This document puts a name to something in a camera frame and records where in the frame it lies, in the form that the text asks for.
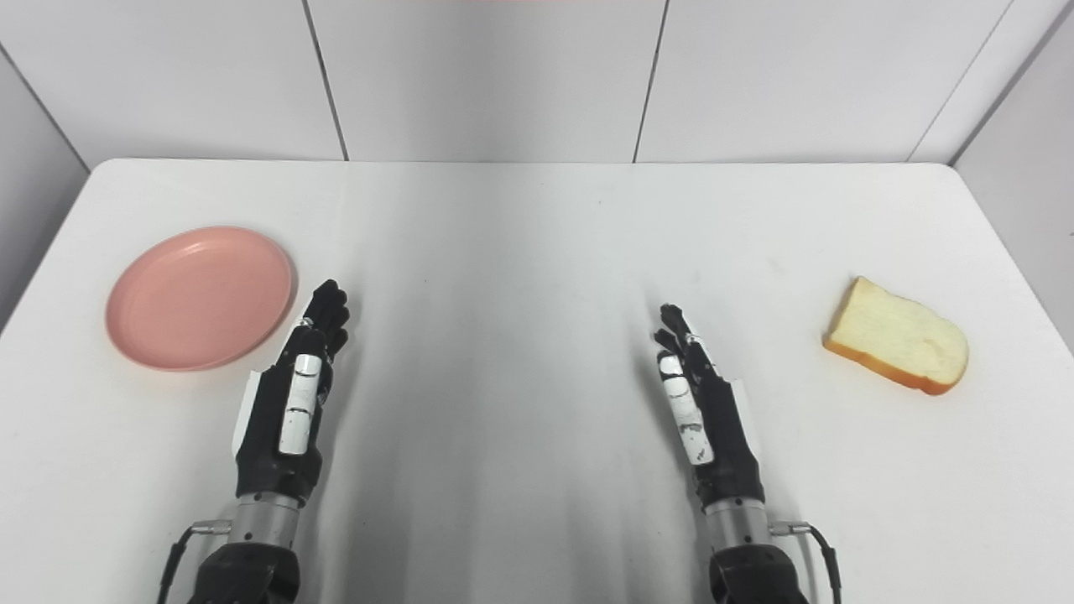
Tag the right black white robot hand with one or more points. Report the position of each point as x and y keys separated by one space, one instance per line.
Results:
x=713 y=419

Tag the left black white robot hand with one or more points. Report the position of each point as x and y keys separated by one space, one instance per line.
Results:
x=285 y=403

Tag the pink round plate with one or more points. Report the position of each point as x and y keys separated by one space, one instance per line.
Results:
x=200 y=298

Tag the slice of bread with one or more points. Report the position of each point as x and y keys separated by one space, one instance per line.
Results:
x=898 y=335

